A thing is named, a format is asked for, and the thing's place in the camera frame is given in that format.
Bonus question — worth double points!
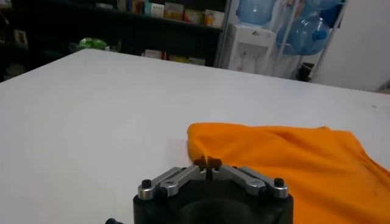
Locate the green yellow medicine box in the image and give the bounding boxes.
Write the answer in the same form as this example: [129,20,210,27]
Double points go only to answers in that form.
[168,54,190,64]

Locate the blue water jug blue cap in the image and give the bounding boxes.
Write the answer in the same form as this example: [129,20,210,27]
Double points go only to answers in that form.
[303,0,344,12]
[275,15,331,57]

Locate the white metal jug rack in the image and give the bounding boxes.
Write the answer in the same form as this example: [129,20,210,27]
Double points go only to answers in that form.
[270,0,350,82]

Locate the orange t-shirt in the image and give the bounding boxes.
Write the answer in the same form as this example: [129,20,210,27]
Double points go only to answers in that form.
[186,122,390,224]

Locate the bowl with green packets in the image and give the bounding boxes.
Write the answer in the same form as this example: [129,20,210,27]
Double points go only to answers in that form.
[69,37,111,53]

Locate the black shelf unit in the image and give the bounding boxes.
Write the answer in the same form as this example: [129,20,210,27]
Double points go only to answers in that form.
[0,0,233,83]

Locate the white water dispenser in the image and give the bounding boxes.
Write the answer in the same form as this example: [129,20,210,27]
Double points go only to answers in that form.
[226,23,277,75]

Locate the labelled blue water jug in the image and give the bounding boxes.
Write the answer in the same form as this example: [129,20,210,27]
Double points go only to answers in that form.
[235,0,278,26]

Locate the teal white medicine box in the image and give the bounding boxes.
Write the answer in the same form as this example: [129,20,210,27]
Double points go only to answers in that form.
[144,2,166,18]

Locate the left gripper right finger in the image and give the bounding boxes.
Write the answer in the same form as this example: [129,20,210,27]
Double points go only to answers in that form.
[209,156,289,200]

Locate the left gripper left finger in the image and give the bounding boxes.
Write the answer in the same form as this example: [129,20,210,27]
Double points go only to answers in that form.
[137,156,209,201]

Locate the white red medicine box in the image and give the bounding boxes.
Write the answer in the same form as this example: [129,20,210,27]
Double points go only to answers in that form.
[143,49,166,60]

